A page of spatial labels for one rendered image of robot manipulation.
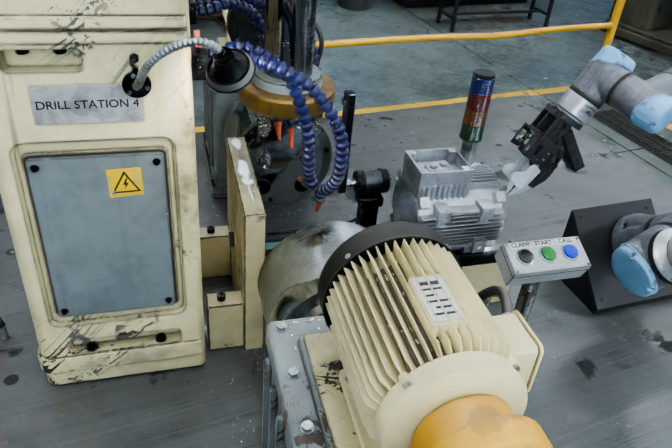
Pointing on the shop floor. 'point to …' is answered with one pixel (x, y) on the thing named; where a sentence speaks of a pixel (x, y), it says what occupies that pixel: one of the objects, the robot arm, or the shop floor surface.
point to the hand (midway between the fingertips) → (513, 192)
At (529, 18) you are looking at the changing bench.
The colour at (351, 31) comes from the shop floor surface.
